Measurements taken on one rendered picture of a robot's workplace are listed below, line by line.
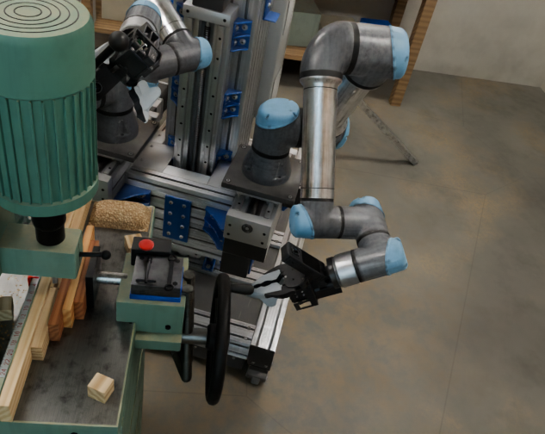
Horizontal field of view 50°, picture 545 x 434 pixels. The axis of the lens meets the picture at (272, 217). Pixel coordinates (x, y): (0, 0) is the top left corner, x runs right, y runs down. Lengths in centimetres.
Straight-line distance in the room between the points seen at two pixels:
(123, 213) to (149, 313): 31
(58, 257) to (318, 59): 67
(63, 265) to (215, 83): 81
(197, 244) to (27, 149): 112
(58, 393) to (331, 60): 85
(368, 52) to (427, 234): 191
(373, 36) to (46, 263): 82
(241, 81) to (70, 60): 101
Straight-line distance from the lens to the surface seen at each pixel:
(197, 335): 132
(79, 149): 97
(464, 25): 479
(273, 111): 166
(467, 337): 272
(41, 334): 118
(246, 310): 219
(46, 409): 114
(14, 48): 85
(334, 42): 131
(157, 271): 119
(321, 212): 128
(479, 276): 303
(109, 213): 143
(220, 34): 168
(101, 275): 124
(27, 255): 116
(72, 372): 117
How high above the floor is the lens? 187
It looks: 40 degrees down
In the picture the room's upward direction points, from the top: 13 degrees clockwise
